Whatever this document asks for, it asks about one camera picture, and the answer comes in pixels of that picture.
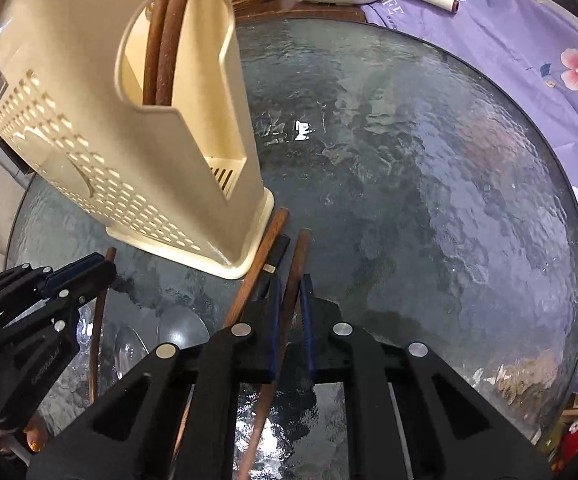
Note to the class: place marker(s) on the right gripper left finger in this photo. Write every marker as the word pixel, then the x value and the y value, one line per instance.
pixel 267 331

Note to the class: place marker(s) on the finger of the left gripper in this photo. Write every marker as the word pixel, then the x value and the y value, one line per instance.
pixel 81 280

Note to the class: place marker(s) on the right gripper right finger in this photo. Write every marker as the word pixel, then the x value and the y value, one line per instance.
pixel 317 318

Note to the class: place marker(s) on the brown wooden chopstick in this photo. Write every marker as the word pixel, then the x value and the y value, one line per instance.
pixel 93 360
pixel 287 311
pixel 243 295

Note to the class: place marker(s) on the black chopstick gold band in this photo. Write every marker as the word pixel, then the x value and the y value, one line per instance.
pixel 270 266

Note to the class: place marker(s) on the wooden handled brown spoon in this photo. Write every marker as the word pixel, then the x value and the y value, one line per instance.
pixel 172 17

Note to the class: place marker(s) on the metal spoon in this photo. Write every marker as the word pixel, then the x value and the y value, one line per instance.
pixel 182 327

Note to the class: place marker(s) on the cream plastic utensil holder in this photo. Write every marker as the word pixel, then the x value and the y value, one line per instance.
pixel 181 181

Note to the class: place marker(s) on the purple floral cloth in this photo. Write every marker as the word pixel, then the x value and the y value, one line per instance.
pixel 526 48

